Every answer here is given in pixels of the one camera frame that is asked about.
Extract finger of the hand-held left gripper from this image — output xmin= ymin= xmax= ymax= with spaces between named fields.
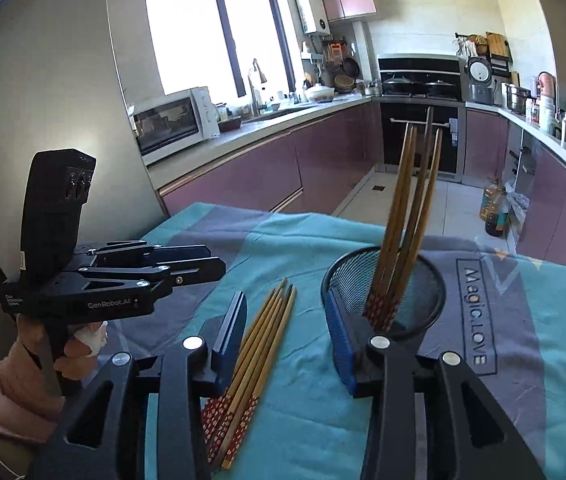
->
xmin=75 ymin=241 xmax=212 ymax=268
xmin=78 ymin=256 xmax=227 ymax=292

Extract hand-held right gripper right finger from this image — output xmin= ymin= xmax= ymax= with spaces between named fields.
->
xmin=324 ymin=287 xmax=546 ymax=480

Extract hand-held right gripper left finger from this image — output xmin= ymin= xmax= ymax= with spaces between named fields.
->
xmin=30 ymin=290 xmax=249 ymax=480

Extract pile of wooden chopsticks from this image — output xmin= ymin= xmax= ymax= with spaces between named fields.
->
xmin=202 ymin=277 xmax=298 ymax=471

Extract black mesh utensil holder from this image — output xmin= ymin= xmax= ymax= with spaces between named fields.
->
xmin=321 ymin=247 xmax=446 ymax=343

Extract person's left hand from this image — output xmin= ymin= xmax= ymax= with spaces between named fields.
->
xmin=5 ymin=317 xmax=108 ymax=413

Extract teal grey printed tablecloth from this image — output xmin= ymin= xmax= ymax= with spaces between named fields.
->
xmin=108 ymin=202 xmax=566 ymax=480

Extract purple base cabinets under window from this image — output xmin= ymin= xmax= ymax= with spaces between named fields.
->
xmin=158 ymin=97 xmax=384 ymax=217

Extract white microwave oven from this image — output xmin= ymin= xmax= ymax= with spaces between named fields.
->
xmin=130 ymin=86 xmax=221 ymax=166

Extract bundle of wooden chopsticks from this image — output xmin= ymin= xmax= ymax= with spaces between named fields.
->
xmin=369 ymin=124 xmax=414 ymax=313

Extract steel kitchen faucet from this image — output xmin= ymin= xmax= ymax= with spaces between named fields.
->
xmin=247 ymin=58 xmax=268 ymax=116

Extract black integrated stove oven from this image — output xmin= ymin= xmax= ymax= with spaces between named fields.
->
xmin=377 ymin=54 xmax=466 ymax=183

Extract yellow cooking oil bottle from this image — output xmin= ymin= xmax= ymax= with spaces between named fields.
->
xmin=480 ymin=178 xmax=501 ymax=221

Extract white casserole dish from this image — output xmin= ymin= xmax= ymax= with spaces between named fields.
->
xmin=305 ymin=84 xmax=336 ymax=103

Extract kitchen window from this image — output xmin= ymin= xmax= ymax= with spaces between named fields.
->
xmin=142 ymin=0 xmax=296 ymax=98

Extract purple base cabinets with counter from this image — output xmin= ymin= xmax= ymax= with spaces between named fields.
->
xmin=464 ymin=105 xmax=566 ymax=276

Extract white water heater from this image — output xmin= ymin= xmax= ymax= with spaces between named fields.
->
xmin=294 ymin=0 xmax=331 ymax=37

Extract silver rice cooker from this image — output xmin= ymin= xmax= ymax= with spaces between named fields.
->
xmin=466 ymin=56 xmax=499 ymax=106

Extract steel stock pot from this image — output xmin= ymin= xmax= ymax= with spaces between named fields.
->
xmin=502 ymin=82 xmax=531 ymax=113

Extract pink electric kettle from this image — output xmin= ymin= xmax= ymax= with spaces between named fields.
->
xmin=536 ymin=71 xmax=556 ymax=106

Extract wooden cutting board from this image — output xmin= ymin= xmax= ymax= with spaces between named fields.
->
xmin=486 ymin=31 xmax=509 ymax=58

